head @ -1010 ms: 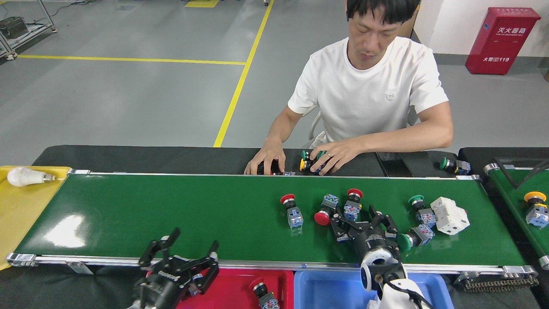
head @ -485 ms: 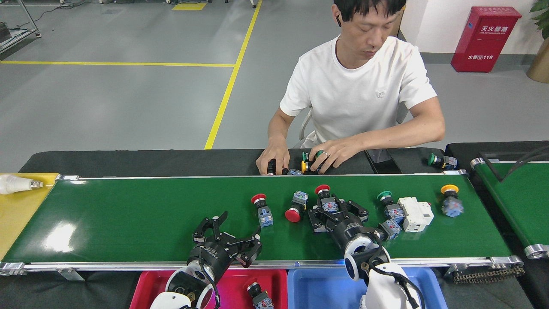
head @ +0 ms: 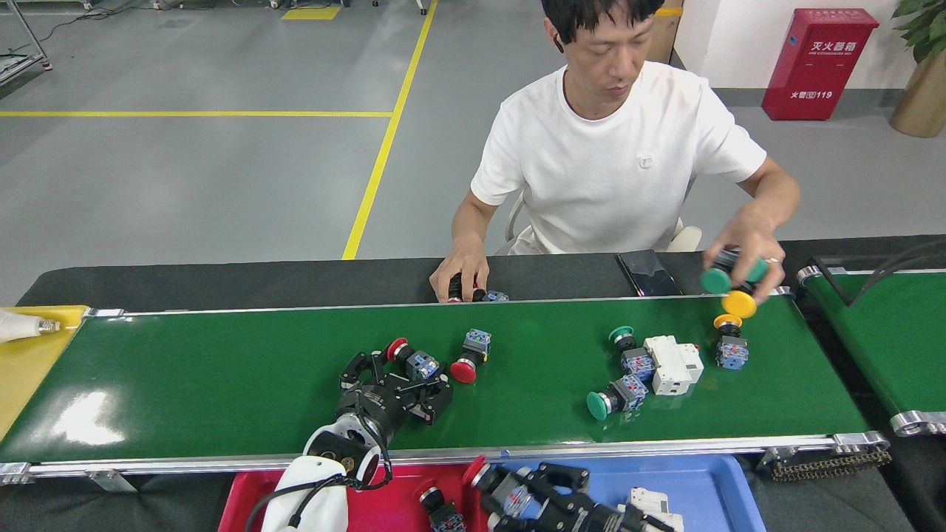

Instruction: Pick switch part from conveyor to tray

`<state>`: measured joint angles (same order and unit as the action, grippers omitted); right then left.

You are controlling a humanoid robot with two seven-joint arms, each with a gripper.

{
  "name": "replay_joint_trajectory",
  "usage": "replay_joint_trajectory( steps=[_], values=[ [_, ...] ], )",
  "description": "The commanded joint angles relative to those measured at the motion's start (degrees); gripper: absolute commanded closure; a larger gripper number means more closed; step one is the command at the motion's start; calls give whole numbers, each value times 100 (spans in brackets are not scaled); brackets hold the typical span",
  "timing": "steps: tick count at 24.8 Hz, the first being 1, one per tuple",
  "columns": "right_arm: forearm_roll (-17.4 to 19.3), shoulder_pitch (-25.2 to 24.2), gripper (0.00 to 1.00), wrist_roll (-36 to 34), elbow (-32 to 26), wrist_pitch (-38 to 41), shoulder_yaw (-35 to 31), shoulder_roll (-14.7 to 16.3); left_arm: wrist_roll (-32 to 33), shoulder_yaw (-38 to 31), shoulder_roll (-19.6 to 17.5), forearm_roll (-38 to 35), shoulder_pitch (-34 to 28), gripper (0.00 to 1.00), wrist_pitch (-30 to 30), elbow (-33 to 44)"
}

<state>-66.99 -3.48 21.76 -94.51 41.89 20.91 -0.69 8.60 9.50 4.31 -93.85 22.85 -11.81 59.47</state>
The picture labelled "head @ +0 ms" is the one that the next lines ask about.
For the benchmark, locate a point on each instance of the person's left forearm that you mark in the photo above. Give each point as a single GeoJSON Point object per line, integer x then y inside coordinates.
{"type": "Point", "coordinates": [768, 214]}

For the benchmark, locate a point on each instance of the black earpiece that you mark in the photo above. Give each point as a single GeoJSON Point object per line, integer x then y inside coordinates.
{"type": "Point", "coordinates": [558, 44]}

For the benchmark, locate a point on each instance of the person's right hand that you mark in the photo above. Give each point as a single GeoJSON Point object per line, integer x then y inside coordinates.
{"type": "Point", "coordinates": [462, 262]}

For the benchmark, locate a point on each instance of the metal rack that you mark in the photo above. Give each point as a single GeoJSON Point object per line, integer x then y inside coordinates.
{"type": "Point", "coordinates": [11, 70]}

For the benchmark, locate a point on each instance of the person's left hand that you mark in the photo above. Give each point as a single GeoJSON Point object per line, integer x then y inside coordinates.
{"type": "Point", "coordinates": [750, 242]}

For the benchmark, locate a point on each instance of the yellow plastic tray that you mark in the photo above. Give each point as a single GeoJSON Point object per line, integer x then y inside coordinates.
{"type": "Point", "coordinates": [22, 384]}

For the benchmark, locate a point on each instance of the black smartphone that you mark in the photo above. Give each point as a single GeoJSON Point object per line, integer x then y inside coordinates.
{"type": "Point", "coordinates": [647, 273]}

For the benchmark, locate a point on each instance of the person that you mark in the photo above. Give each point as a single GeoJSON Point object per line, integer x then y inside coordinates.
{"type": "Point", "coordinates": [606, 162]}

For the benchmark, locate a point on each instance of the red fire extinguisher box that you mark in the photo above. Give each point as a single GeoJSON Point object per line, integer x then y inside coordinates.
{"type": "Point", "coordinates": [817, 66]}

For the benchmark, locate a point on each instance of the green mushroom push button switch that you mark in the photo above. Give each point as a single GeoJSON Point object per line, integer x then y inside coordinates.
{"type": "Point", "coordinates": [715, 281]}
{"type": "Point", "coordinates": [637, 363]}
{"type": "Point", "coordinates": [757, 272]}
{"type": "Point", "coordinates": [630, 391]}

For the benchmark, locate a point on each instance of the potted plant with brass pot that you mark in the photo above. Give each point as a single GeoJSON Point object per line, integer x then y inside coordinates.
{"type": "Point", "coordinates": [920, 103]}

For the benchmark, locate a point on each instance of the white circuit breaker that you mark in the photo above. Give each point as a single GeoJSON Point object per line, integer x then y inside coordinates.
{"type": "Point", "coordinates": [654, 506]}
{"type": "Point", "coordinates": [672, 366]}

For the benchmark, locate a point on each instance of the white light bulb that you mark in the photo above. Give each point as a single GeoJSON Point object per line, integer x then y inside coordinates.
{"type": "Point", "coordinates": [18, 326]}

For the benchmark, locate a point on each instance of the red plastic tray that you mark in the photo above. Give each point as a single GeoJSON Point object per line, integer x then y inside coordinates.
{"type": "Point", "coordinates": [399, 495]}

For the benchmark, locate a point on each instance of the long green conveyor belt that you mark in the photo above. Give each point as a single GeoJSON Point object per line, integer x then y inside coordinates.
{"type": "Point", "coordinates": [222, 384]}

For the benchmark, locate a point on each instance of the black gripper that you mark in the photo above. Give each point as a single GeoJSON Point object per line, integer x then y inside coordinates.
{"type": "Point", "coordinates": [595, 519]}
{"type": "Point", "coordinates": [373, 410]}

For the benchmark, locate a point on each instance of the black guide frame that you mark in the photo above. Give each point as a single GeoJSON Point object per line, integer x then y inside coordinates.
{"type": "Point", "coordinates": [833, 281]}

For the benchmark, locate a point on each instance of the cardboard box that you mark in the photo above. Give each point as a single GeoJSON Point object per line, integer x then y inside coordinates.
{"type": "Point", "coordinates": [665, 37]}

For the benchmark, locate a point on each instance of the green feeder conveyor belt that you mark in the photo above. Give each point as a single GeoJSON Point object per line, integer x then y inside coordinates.
{"type": "Point", "coordinates": [887, 347]}

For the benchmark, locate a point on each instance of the blue plastic tray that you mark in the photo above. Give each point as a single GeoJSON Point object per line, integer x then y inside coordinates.
{"type": "Point", "coordinates": [695, 488]}

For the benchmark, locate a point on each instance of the person's right forearm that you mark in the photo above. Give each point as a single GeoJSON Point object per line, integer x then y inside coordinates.
{"type": "Point", "coordinates": [473, 222]}

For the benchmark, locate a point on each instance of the red mushroom push button switch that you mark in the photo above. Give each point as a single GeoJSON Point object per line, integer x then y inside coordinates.
{"type": "Point", "coordinates": [443, 517]}
{"type": "Point", "coordinates": [477, 343]}
{"type": "Point", "coordinates": [497, 296]}
{"type": "Point", "coordinates": [423, 364]}
{"type": "Point", "coordinates": [475, 471]}
{"type": "Point", "coordinates": [454, 288]}

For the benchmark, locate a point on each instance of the yellow mushroom push button switch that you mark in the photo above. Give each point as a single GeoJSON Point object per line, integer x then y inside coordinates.
{"type": "Point", "coordinates": [732, 353]}
{"type": "Point", "coordinates": [739, 304]}

